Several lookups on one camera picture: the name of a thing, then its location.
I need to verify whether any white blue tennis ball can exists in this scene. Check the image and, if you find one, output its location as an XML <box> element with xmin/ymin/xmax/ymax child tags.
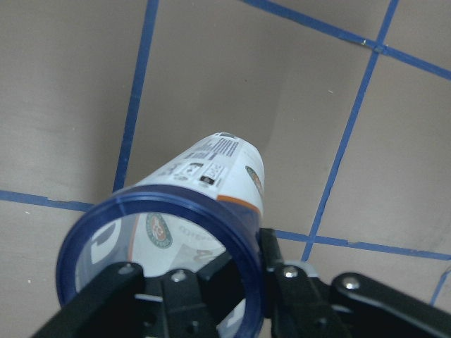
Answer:
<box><xmin>56</xmin><ymin>132</ymin><xmax>264</xmax><ymax>337</ymax></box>

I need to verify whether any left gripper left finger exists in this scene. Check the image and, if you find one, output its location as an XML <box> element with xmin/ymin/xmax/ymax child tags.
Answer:
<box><xmin>33</xmin><ymin>253</ymin><xmax>233</xmax><ymax>337</ymax></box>

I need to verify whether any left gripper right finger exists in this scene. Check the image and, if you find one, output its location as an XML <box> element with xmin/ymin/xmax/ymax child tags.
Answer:
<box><xmin>260</xmin><ymin>228</ymin><xmax>450</xmax><ymax>337</ymax></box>

